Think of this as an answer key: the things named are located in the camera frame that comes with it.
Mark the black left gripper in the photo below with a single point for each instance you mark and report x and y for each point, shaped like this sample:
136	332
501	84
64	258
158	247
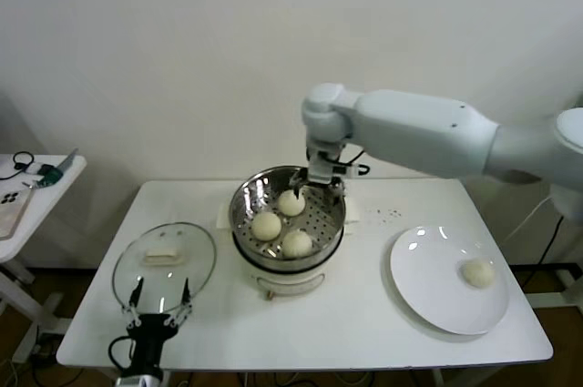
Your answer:
150	330

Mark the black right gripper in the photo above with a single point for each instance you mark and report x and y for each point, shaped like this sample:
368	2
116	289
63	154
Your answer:
321	166

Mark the white steamed baozi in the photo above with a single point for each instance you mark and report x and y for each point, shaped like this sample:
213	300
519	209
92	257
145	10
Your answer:
478	273
266	226
291	204
297	243

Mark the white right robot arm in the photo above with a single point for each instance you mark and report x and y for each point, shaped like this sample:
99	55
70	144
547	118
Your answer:
410	132

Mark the perforated steel steamer basket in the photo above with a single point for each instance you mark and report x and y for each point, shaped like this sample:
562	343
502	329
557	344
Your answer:
241	211

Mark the scattered dark crumbs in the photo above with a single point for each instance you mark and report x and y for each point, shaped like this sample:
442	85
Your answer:
385	214

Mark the white table leg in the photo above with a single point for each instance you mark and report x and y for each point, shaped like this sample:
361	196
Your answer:
165	379
438	378

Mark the white electric cooker base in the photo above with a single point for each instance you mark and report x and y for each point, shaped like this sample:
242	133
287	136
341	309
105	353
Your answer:
291	284

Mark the black floor power strip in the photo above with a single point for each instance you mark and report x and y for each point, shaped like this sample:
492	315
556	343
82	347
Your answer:
43	345

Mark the white round plate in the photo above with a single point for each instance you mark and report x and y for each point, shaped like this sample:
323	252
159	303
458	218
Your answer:
428	278

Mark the white side table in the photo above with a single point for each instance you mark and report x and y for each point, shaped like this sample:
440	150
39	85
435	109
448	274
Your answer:
59	189

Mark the grey angled metal plate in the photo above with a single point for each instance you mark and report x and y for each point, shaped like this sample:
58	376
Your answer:
68	160

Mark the green circuit board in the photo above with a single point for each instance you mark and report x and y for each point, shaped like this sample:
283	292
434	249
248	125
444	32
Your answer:
51	174

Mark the phone in clear case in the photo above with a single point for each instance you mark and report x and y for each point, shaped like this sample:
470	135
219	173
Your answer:
11	218

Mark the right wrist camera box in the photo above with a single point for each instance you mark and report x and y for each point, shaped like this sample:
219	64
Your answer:
348	171

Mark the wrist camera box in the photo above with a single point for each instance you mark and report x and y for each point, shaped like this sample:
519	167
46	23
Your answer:
348	171
139	381

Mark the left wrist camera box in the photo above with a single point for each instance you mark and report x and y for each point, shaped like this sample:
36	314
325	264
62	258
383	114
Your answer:
139	381

